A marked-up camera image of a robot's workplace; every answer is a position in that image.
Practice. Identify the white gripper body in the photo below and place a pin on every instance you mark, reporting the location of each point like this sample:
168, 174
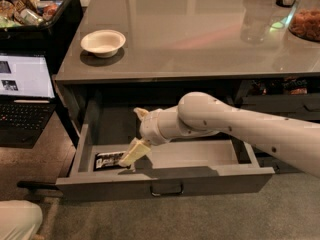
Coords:
149, 126

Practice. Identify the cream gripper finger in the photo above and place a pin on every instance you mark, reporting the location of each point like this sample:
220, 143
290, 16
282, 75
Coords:
137, 149
140, 112

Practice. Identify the black rxbar chocolate wrapper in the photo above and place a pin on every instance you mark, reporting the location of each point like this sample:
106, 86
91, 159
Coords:
107, 160

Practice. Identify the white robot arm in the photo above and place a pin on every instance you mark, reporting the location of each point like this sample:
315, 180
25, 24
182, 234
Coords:
198, 114

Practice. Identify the grey open top drawer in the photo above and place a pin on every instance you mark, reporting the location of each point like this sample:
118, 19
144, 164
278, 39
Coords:
205, 166

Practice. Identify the grey counter cabinet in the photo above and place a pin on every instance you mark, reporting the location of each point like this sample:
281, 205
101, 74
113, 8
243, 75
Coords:
174, 47

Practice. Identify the white paper bowl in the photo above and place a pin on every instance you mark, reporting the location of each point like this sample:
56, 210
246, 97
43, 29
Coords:
103, 43

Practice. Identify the black laptop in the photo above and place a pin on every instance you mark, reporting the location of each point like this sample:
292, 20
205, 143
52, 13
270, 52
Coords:
27, 99

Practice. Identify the person's beige knee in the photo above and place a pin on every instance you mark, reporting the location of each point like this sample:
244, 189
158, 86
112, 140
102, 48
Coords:
19, 220

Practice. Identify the black bin of snacks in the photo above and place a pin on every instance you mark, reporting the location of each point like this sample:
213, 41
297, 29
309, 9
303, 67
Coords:
39, 27

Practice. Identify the clear drinking glass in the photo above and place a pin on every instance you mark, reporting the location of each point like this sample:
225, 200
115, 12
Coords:
256, 21

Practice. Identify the clear jar of snacks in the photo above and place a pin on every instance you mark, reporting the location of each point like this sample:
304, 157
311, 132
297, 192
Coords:
305, 22

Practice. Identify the metal drawer handle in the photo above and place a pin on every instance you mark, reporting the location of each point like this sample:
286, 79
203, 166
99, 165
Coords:
166, 190

